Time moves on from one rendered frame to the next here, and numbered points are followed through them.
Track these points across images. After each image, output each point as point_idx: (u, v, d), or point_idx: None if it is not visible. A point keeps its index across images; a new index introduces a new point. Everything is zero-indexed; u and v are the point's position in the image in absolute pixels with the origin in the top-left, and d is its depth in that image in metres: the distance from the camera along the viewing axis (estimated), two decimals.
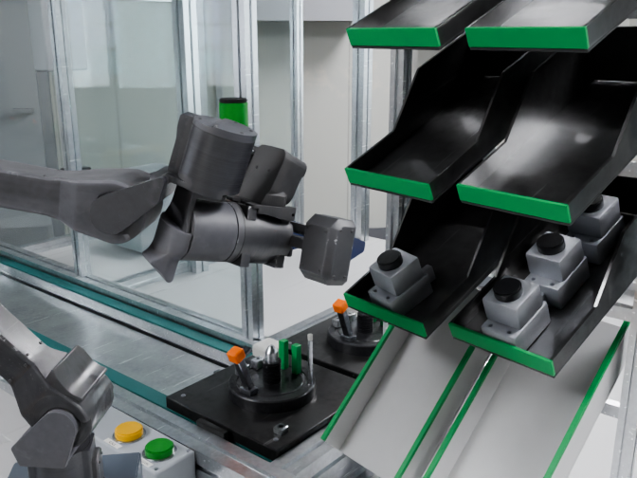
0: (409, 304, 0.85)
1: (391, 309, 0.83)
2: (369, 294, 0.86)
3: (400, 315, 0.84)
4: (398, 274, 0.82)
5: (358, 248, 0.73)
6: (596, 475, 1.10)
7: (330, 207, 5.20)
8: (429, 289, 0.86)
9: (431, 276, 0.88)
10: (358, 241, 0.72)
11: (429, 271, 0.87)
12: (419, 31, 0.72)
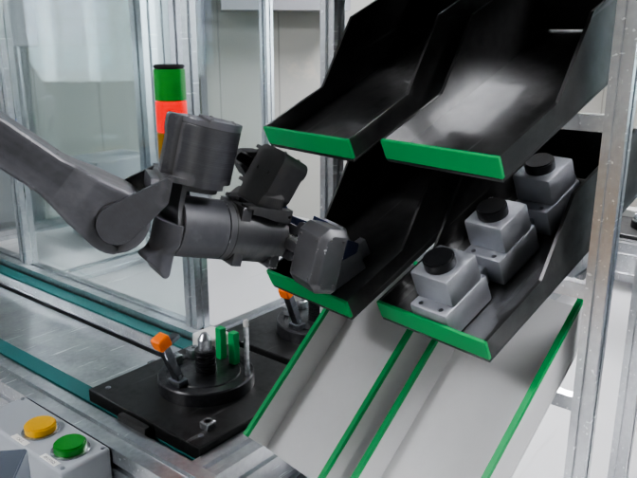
0: (337, 282, 0.74)
1: None
2: None
3: None
4: None
5: (351, 250, 0.73)
6: (561, 475, 1.00)
7: (318, 201, 5.10)
8: (361, 265, 0.76)
9: (365, 250, 0.78)
10: (351, 243, 0.73)
11: (362, 245, 0.77)
12: None
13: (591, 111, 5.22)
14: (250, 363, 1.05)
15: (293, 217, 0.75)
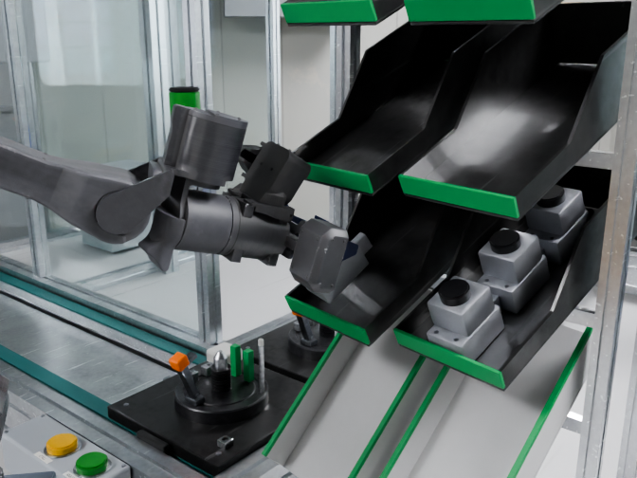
0: (342, 283, 0.75)
1: (321, 292, 0.74)
2: None
3: (333, 296, 0.75)
4: None
5: (350, 251, 0.73)
6: None
7: (320, 206, 5.12)
8: (364, 262, 0.76)
9: (367, 245, 0.78)
10: (351, 244, 0.73)
11: (363, 240, 0.77)
12: (354, 5, 0.65)
13: None
14: (264, 380, 1.08)
15: (294, 216, 0.75)
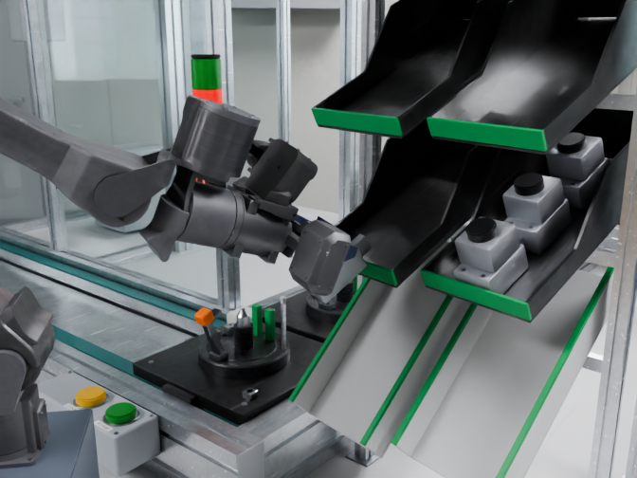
0: (339, 284, 0.75)
1: None
2: None
3: (329, 297, 0.75)
4: None
5: (349, 254, 0.73)
6: (583, 445, 1.05)
7: (324, 197, 5.15)
8: (362, 264, 0.76)
9: (366, 247, 0.78)
10: (351, 247, 0.73)
11: (362, 242, 0.77)
12: None
13: None
14: (285, 340, 1.10)
15: (296, 214, 0.75)
